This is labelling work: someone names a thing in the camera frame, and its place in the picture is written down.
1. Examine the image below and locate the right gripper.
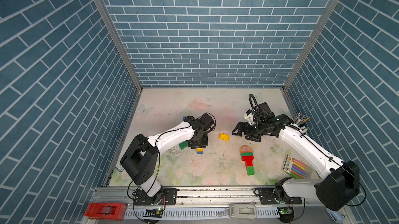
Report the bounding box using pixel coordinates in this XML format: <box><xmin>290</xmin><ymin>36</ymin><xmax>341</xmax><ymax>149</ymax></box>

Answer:
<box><xmin>231</xmin><ymin>121</ymin><xmax>265</xmax><ymax>142</ymax></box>

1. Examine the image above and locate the long green lego brick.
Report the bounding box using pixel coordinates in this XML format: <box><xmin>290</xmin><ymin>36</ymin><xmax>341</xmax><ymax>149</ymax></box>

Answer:
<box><xmin>241</xmin><ymin>152</ymin><xmax>253</xmax><ymax>157</ymax></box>
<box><xmin>179</xmin><ymin>141</ymin><xmax>188</xmax><ymax>150</ymax></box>

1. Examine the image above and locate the orange round lego piece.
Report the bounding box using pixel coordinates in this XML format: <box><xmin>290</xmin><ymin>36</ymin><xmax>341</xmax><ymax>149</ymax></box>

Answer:
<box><xmin>241</xmin><ymin>146</ymin><xmax>252</xmax><ymax>153</ymax></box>

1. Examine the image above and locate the long red lego brick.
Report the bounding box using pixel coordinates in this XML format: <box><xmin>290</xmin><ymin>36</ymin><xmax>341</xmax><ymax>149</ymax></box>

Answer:
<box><xmin>241</xmin><ymin>155</ymin><xmax>254</xmax><ymax>161</ymax></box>

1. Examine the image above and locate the small green lego brick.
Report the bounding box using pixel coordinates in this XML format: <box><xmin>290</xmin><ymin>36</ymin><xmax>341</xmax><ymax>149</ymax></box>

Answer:
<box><xmin>246</xmin><ymin>166</ymin><xmax>255</xmax><ymax>176</ymax></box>

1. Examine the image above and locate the long green lego brick front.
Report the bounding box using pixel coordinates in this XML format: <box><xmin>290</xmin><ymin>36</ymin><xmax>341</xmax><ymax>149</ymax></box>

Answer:
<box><xmin>241</xmin><ymin>152</ymin><xmax>253</xmax><ymax>157</ymax></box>

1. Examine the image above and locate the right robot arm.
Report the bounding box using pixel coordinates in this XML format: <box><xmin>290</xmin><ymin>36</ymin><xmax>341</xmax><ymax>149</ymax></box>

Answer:
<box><xmin>232</xmin><ymin>95</ymin><xmax>363</xmax><ymax>211</ymax></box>

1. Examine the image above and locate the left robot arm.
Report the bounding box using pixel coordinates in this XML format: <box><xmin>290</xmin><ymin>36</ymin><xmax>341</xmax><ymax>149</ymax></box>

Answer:
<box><xmin>120</xmin><ymin>112</ymin><xmax>216</xmax><ymax>198</ymax></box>

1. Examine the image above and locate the yellow rounded lego brick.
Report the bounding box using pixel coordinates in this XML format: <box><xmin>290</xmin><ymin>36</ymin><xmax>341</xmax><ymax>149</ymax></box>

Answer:
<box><xmin>218</xmin><ymin>133</ymin><xmax>230</xmax><ymax>141</ymax></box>

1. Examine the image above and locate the pink pen cup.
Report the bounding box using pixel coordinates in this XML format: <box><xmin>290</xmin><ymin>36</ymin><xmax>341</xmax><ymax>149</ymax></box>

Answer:
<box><xmin>294</xmin><ymin>113</ymin><xmax>311</xmax><ymax>132</ymax></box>

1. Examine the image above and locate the pack of coloured markers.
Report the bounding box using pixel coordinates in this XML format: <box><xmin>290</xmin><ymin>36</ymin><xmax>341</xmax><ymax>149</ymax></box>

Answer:
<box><xmin>282</xmin><ymin>155</ymin><xmax>313</xmax><ymax>179</ymax></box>

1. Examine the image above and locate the red tape dispenser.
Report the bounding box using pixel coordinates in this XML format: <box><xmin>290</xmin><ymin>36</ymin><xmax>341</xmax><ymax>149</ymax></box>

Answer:
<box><xmin>84</xmin><ymin>203</ymin><xmax>127</xmax><ymax>221</ymax></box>

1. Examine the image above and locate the light blue stapler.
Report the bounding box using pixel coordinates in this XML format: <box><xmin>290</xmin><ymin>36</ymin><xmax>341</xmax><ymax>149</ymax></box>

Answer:
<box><xmin>326</xmin><ymin>208</ymin><xmax>344</xmax><ymax>224</ymax></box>

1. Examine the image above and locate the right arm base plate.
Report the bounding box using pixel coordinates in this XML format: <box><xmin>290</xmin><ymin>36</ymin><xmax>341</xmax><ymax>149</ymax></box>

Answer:
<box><xmin>253</xmin><ymin>187</ymin><xmax>302</xmax><ymax>205</ymax></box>

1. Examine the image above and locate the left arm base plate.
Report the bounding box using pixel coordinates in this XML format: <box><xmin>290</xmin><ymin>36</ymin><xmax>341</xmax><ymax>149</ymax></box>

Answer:
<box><xmin>134</xmin><ymin>188</ymin><xmax>178</xmax><ymax>206</ymax></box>

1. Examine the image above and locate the white slotted cable duct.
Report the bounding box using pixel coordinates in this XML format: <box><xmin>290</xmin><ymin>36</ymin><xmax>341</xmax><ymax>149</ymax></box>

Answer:
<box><xmin>123</xmin><ymin>207</ymin><xmax>280</xmax><ymax>220</ymax></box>

